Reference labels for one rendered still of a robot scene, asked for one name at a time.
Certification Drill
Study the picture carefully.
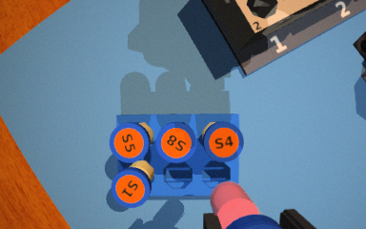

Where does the blue tube rack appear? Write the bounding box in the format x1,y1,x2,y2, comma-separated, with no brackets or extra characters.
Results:
116,114,239,196

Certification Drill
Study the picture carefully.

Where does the conical tube with pink liquid and blue cap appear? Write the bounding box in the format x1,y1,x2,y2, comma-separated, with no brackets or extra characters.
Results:
210,181,283,229

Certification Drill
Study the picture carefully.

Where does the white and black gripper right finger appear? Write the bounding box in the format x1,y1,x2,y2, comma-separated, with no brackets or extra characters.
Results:
279,209,316,229

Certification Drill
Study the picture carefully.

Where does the light blue bench mat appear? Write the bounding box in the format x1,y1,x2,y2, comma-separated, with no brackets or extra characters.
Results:
0,0,366,229

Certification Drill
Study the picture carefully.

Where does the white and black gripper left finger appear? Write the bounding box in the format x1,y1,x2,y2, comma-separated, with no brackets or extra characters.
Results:
203,213,222,229

